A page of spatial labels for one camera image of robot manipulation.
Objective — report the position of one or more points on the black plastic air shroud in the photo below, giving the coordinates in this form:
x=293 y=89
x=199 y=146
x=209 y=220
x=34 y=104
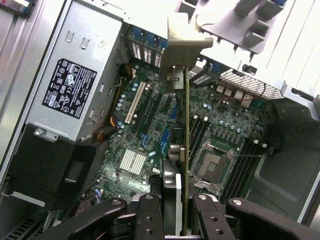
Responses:
x=45 y=170

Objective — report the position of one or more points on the white PCI expansion slot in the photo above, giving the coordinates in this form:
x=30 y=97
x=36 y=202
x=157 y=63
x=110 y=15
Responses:
x=135 y=102

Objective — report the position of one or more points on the green motherboard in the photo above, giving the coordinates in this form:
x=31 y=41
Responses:
x=155 y=140

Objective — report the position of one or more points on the CPU socket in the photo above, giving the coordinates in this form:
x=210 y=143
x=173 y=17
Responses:
x=212 y=162

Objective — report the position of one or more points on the open PC case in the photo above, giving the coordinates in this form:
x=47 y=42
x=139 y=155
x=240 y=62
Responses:
x=287 y=175

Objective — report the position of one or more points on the silver chipset heatsink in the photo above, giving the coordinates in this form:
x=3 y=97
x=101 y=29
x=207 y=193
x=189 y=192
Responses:
x=132 y=162

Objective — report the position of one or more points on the grey power supply unit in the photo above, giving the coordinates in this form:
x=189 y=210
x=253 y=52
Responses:
x=75 y=50

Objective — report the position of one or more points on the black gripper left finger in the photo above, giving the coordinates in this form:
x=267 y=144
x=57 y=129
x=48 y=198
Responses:
x=147 y=220

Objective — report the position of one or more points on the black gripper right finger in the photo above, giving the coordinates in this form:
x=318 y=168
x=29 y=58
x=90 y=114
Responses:
x=212 y=220

